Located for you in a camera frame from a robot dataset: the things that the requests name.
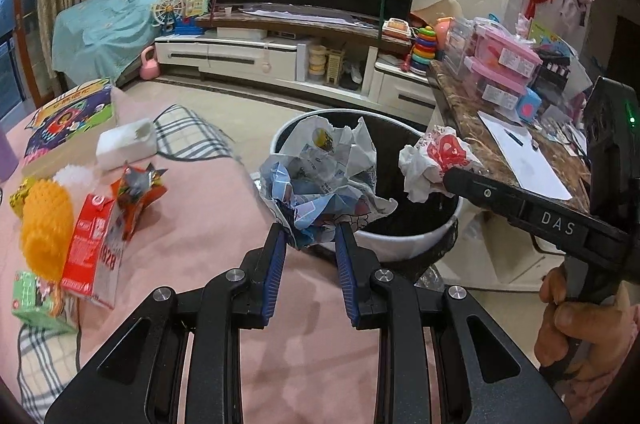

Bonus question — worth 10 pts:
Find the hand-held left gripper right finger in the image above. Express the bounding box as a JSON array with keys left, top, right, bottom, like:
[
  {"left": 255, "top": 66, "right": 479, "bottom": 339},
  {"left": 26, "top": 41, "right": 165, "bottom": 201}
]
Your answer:
[{"left": 334, "top": 221, "right": 573, "bottom": 424}]

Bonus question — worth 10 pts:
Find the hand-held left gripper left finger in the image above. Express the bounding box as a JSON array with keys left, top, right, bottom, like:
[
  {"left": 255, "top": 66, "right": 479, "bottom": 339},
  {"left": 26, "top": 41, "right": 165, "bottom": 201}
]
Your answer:
[{"left": 44, "top": 221, "right": 288, "bottom": 424}]

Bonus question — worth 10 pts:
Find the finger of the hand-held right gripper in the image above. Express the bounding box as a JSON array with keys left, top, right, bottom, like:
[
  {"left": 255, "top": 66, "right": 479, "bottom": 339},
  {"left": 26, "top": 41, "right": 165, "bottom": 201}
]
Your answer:
[{"left": 442, "top": 165, "right": 527, "bottom": 226}]

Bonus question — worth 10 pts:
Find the white red plastic bag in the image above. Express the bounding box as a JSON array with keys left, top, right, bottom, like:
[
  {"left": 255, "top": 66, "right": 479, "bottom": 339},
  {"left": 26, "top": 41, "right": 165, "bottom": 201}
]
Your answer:
[{"left": 398, "top": 125, "right": 483, "bottom": 204}]

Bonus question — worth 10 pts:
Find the white black trash bin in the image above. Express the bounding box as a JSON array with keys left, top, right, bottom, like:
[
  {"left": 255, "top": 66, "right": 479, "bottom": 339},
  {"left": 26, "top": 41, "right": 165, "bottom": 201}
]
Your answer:
[{"left": 270, "top": 108, "right": 461, "bottom": 262}]

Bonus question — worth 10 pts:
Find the blue white plastic bag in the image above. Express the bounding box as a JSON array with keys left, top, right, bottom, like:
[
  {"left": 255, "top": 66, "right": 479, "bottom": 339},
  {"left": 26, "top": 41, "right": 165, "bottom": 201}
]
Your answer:
[{"left": 257, "top": 116, "right": 398, "bottom": 251}]

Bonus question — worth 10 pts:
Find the orange snack wrapper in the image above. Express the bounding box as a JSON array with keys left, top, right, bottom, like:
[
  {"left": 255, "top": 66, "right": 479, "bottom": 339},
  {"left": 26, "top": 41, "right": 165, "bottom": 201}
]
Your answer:
[{"left": 110, "top": 161, "right": 168, "bottom": 242}]

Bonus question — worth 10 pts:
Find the red carton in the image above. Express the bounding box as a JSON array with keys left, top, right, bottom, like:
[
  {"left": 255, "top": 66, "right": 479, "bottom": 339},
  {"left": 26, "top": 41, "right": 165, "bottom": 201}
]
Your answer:
[{"left": 60, "top": 194, "right": 123, "bottom": 309}]

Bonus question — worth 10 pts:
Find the white foam fruit net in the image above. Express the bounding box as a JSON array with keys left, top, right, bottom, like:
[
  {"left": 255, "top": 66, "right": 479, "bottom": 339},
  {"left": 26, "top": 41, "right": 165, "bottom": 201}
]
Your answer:
[{"left": 52, "top": 164, "right": 98, "bottom": 195}]

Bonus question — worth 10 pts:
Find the yellow spiky ball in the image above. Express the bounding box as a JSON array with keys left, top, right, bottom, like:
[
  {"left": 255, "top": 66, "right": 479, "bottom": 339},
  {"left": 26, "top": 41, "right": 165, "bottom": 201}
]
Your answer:
[{"left": 20, "top": 181, "right": 76, "bottom": 280}]

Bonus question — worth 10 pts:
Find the green carton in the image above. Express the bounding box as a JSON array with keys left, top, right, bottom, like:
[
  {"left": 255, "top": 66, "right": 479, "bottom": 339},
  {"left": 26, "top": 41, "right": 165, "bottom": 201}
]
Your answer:
[{"left": 11, "top": 270, "right": 78, "bottom": 336}]

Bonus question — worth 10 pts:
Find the person's right hand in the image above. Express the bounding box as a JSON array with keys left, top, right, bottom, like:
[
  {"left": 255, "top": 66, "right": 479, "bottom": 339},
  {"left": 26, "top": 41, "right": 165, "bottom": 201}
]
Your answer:
[{"left": 534, "top": 265, "right": 632, "bottom": 385}]

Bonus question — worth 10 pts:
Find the brown marble-top table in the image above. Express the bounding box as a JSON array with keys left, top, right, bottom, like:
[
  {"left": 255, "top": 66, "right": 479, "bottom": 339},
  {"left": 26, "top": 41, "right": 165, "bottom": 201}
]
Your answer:
[{"left": 427, "top": 59, "right": 593, "bottom": 292}]

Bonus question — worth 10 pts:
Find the white paper sheet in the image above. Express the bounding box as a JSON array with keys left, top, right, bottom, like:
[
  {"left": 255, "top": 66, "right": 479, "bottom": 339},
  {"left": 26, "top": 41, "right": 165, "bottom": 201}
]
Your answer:
[{"left": 477, "top": 110, "right": 572, "bottom": 201}]

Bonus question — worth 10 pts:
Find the silver foil mat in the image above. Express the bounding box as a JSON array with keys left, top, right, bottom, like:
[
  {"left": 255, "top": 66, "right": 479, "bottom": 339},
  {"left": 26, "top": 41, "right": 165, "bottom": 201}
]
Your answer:
[{"left": 415, "top": 266, "right": 446, "bottom": 290}]

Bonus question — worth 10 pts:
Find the pink blanket with plaid lining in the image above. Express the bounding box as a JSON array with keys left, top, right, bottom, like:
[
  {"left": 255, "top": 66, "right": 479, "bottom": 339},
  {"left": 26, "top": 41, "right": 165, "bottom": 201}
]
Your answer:
[{"left": 0, "top": 84, "right": 441, "bottom": 424}]

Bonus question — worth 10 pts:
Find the blue pink toy box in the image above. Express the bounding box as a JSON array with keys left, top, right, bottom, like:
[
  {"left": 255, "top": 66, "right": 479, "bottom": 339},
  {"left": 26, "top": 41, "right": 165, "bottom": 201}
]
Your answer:
[{"left": 516, "top": 88, "right": 541, "bottom": 121}]

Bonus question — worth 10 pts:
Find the pink lidded storage box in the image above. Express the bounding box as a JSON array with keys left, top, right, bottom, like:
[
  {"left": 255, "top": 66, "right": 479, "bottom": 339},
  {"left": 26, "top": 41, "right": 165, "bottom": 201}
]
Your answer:
[
  {"left": 464, "top": 55, "right": 528, "bottom": 110},
  {"left": 472, "top": 24, "right": 543, "bottom": 77}
]

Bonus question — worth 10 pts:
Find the brown cardboard box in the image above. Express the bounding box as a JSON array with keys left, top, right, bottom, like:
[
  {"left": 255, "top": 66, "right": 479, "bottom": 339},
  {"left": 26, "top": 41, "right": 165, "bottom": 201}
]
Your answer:
[{"left": 410, "top": 0, "right": 463, "bottom": 27}]

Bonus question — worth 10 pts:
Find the wooden toy box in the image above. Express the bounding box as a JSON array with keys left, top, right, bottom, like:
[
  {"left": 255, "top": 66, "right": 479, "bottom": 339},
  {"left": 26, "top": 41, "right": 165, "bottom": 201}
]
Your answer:
[{"left": 326, "top": 49, "right": 346, "bottom": 86}]

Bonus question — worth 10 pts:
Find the white tissue box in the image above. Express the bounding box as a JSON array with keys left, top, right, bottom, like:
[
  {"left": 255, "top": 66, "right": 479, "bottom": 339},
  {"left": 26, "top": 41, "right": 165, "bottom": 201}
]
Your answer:
[{"left": 95, "top": 118, "right": 158, "bottom": 170}]

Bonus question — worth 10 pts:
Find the stack of yellow-lid containers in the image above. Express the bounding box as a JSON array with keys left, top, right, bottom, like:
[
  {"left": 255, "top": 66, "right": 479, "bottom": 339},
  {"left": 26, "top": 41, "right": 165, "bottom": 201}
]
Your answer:
[{"left": 307, "top": 44, "right": 327, "bottom": 77}]

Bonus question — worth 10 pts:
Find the white television cabinet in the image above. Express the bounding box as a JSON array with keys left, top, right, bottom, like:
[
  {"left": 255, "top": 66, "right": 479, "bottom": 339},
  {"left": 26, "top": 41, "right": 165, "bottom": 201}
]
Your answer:
[{"left": 154, "top": 11, "right": 441, "bottom": 117}]

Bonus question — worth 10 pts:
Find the pink kettlebell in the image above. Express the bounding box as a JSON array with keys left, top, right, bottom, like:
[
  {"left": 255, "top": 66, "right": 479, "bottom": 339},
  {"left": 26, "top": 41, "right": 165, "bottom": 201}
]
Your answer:
[{"left": 140, "top": 45, "right": 161, "bottom": 80}]

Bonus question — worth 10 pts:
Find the colourful picture book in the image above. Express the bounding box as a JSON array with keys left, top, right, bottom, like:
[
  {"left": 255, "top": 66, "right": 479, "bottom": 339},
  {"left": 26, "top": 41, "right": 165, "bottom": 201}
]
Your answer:
[{"left": 22, "top": 78, "right": 117, "bottom": 165}]

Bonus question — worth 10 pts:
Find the blue toy base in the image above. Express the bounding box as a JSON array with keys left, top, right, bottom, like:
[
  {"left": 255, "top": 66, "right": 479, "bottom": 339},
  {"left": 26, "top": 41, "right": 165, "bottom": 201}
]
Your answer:
[{"left": 175, "top": 16, "right": 206, "bottom": 36}]

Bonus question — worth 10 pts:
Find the yellow snack packet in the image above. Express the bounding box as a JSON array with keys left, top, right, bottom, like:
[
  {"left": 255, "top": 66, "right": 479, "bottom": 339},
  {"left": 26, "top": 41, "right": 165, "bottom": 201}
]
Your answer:
[{"left": 9, "top": 178, "right": 38, "bottom": 220}]

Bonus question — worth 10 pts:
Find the ferris wheel toy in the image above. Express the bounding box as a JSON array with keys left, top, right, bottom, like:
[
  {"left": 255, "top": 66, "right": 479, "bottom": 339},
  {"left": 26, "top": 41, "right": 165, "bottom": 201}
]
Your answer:
[{"left": 151, "top": 0, "right": 187, "bottom": 36}]

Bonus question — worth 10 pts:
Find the purple box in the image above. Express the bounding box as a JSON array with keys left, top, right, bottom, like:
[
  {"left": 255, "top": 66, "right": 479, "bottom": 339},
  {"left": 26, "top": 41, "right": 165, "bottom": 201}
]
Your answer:
[{"left": 0, "top": 124, "right": 23, "bottom": 182}]

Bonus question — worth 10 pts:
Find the teal cloth cover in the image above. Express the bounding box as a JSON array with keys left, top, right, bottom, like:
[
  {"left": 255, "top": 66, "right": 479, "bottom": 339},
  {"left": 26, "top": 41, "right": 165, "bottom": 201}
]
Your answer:
[{"left": 51, "top": 0, "right": 163, "bottom": 85}]

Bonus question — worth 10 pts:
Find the sliding glass door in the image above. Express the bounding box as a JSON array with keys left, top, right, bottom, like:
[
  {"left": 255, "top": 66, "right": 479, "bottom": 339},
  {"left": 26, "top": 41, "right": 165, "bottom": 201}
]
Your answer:
[{"left": 0, "top": 0, "right": 41, "bottom": 120}]

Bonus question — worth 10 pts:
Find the ring stacker toy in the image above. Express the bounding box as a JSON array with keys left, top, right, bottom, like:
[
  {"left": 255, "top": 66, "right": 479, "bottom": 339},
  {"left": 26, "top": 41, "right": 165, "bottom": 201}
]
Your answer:
[{"left": 410, "top": 26, "right": 438, "bottom": 70}]

